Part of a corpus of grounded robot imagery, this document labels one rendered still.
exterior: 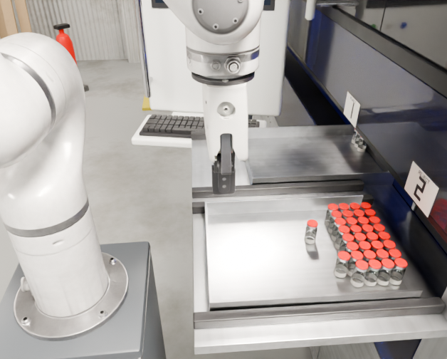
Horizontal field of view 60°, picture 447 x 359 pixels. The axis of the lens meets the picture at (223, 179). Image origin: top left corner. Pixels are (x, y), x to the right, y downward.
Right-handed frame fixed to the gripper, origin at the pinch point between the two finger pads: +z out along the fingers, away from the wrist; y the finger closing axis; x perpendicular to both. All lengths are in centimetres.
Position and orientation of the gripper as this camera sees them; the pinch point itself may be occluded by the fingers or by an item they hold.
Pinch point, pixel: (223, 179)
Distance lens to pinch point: 54.0
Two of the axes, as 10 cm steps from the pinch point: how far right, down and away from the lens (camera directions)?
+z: 0.0, 8.3, 5.6
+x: -10.0, 0.4, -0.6
